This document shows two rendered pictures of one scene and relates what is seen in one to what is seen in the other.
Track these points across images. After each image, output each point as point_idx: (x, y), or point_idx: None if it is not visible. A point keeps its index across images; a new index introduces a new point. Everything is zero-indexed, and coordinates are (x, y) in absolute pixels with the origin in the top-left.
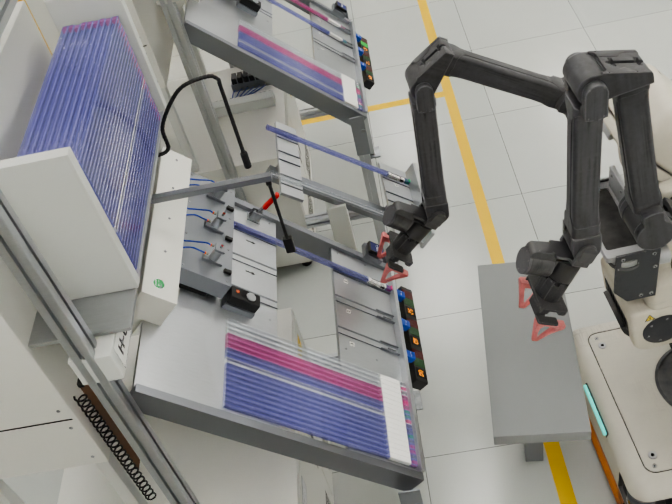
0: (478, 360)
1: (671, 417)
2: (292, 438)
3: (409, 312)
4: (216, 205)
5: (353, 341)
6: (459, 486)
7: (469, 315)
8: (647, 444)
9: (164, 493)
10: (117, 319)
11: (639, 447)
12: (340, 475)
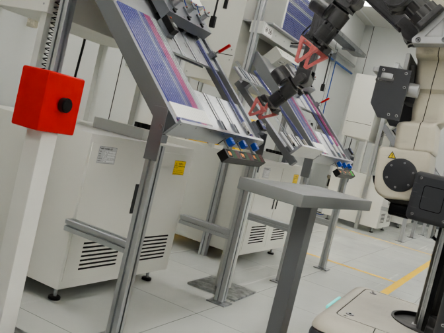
0: None
1: (386, 318)
2: (131, 34)
3: (253, 156)
4: (197, 19)
5: (206, 102)
6: (202, 328)
7: (304, 311)
8: (352, 312)
9: (52, 37)
10: None
11: (344, 309)
12: (137, 290)
